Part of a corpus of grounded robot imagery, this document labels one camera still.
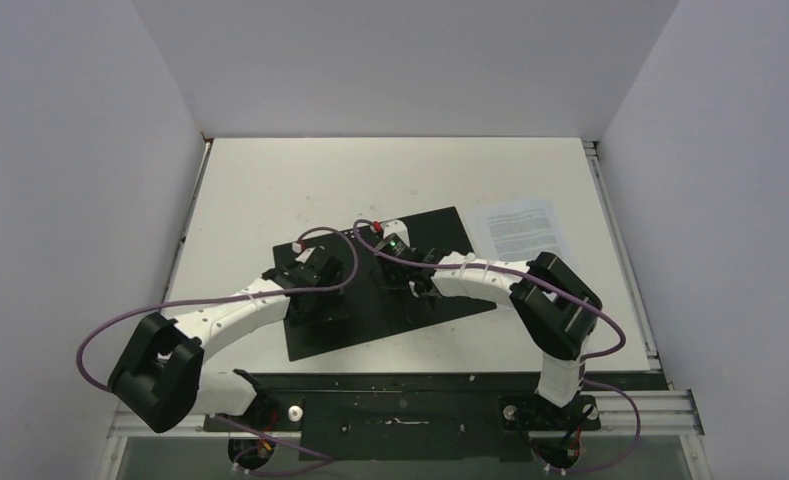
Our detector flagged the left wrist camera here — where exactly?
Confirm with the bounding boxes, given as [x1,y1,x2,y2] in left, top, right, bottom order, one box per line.
[291,241,306,254]

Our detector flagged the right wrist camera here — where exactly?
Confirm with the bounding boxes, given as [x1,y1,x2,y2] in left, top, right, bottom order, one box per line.
[371,219,408,240]

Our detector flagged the printed paper sheet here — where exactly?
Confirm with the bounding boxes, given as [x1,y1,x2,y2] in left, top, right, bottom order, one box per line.
[467,198,570,262]

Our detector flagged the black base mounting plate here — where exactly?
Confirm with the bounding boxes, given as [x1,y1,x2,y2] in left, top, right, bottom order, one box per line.
[234,373,666,462]

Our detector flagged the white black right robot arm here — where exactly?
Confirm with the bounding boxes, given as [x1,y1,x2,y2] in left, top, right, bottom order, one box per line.
[374,233,602,429]

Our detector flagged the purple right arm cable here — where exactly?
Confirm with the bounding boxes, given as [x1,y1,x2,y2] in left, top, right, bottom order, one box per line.
[352,218,643,477]

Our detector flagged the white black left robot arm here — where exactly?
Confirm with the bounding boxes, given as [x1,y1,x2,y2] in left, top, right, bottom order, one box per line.
[107,247,344,433]

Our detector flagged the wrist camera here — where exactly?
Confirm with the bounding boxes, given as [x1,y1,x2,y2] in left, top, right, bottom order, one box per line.
[371,219,408,240]
[291,241,306,254]

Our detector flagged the white folder with black inside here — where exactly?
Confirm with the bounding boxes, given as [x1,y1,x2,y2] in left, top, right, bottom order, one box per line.
[272,206,497,361]

